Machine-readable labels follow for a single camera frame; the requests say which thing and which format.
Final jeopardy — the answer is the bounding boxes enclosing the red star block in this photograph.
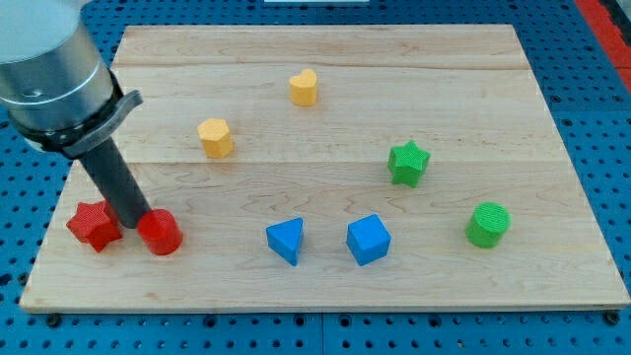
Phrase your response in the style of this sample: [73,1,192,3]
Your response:
[66,200,122,252]

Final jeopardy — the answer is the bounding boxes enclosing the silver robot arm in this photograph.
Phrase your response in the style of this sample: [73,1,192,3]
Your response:
[1,0,142,159]

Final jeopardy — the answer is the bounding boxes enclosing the green star block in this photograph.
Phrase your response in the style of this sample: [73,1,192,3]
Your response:
[387,140,431,187]

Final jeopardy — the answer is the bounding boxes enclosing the yellow hexagon block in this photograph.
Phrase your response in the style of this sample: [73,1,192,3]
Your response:
[197,118,234,159]

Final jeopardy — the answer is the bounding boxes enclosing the wooden board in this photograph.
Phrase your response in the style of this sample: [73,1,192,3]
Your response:
[20,25,630,314]

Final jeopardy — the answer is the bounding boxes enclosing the blue triangle block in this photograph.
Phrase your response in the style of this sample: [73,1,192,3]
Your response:
[265,218,304,266]

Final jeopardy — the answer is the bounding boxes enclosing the blue cube block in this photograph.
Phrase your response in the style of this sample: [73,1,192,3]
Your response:
[346,214,391,266]

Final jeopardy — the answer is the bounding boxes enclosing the yellow heart block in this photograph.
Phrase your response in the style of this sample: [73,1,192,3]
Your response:
[289,69,317,107]

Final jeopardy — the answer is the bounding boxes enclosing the red cylinder block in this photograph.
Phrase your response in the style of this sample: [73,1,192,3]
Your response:
[137,209,183,255]

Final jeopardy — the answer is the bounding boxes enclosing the green cylinder block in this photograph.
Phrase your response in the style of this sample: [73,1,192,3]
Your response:
[465,202,512,249]

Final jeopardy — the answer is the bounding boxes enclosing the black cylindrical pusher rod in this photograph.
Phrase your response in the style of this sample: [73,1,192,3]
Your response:
[79,138,151,229]

